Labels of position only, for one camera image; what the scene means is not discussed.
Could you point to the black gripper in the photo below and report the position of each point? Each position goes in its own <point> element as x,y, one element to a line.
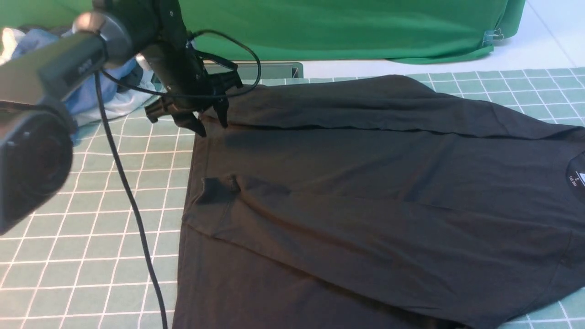
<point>184,107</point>

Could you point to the dark gray long-sleeved shirt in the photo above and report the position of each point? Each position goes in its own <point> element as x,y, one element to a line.
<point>377,204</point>

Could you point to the white crumpled garment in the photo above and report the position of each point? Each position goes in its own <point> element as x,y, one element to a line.
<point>114,107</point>

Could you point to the green backdrop cloth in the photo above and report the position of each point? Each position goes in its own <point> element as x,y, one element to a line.
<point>404,31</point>

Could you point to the gray metal tray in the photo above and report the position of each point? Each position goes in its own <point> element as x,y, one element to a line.
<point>269,71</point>

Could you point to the green checkered tablecloth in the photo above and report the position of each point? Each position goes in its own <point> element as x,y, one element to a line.
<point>78,262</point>

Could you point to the metal binder clip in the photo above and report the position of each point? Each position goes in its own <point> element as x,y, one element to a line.
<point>492,37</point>

